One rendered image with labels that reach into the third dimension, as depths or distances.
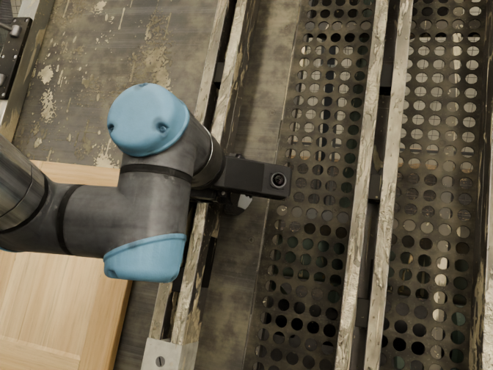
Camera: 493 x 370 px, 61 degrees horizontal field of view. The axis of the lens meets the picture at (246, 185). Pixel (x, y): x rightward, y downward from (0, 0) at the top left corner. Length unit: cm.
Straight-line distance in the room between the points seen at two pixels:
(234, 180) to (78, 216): 22
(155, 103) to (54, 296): 55
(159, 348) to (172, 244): 32
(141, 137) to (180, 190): 6
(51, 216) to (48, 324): 46
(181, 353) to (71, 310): 26
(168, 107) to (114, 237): 13
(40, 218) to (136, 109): 14
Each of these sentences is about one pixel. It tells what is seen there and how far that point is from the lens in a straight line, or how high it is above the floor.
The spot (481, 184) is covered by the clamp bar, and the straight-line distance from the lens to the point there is 72.
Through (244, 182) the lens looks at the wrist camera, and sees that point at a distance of 56.
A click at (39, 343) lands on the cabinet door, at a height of 94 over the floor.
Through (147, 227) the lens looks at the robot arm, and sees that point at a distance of 40.
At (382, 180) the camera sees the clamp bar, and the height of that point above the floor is 127.
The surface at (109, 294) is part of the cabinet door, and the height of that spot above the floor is 104.
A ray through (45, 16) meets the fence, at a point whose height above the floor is 152.
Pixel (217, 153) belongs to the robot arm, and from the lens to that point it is 51.
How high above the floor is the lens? 146
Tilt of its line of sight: 19 degrees down
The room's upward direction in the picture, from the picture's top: straight up
